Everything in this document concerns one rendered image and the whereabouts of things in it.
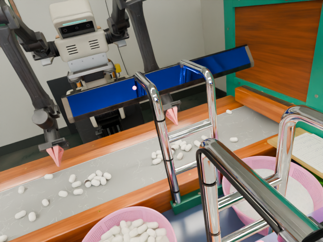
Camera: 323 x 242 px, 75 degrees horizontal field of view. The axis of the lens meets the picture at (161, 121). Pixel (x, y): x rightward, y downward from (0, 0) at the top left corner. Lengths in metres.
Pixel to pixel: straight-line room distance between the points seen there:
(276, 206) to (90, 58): 1.22
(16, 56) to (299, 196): 1.02
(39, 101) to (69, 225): 0.50
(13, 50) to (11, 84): 2.04
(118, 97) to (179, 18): 2.42
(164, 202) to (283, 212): 0.56
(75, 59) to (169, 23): 1.81
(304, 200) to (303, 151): 0.17
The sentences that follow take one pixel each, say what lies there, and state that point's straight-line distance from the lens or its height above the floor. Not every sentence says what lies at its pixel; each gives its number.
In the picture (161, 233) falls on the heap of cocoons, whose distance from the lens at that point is 0.65.
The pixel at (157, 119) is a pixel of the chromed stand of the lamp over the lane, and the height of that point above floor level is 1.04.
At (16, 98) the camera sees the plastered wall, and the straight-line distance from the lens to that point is 2.99.
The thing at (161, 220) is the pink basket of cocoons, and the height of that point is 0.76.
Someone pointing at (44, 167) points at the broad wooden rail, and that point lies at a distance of 1.07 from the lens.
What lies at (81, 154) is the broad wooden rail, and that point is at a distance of 1.02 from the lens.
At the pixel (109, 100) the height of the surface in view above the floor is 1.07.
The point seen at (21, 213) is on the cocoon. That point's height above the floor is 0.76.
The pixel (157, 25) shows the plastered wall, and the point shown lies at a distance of 2.87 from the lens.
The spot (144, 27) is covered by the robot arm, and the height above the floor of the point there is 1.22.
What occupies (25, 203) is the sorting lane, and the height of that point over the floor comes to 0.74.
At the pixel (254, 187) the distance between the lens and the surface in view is 0.23.
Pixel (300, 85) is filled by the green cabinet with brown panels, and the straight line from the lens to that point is 0.93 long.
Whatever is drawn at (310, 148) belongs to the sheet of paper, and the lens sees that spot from 0.86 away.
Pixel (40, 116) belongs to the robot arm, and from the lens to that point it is 0.92.
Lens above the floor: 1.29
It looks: 29 degrees down
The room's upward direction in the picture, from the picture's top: 12 degrees counter-clockwise
